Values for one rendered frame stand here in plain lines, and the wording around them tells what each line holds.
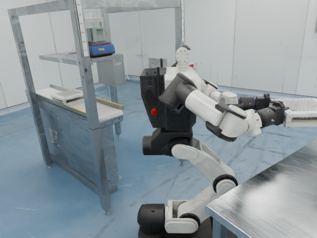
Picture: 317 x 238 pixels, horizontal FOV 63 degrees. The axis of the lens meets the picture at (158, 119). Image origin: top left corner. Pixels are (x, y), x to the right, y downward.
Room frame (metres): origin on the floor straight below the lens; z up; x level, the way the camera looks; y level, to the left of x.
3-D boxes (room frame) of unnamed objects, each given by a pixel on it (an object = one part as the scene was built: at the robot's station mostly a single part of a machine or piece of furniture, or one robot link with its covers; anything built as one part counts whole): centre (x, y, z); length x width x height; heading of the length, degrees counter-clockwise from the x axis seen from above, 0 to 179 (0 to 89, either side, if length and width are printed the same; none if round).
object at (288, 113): (1.27, -0.76, 1.01); 0.25 x 0.24 x 0.02; 85
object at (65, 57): (2.07, 0.59, 1.22); 0.62 x 0.38 x 0.04; 45
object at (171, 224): (1.33, -0.11, 0.28); 0.21 x 0.20 x 0.13; 85
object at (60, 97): (2.30, 0.80, 0.87); 0.25 x 0.24 x 0.02; 135
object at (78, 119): (2.35, 0.85, 0.75); 1.30 x 0.29 x 0.10; 45
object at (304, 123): (1.27, -0.76, 0.96); 0.24 x 0.24 x 0.02; 85
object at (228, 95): (1.43, -0.41, 1.01); 0.13 x 0.07 x 0.09; 13
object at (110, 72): (2.02, 0.35, 1.11); 0.22 x 0.11 x 0.20; 45
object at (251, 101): (1.36, -0.55, 1.00); 0.12 x 0.10 x 0.13; 77
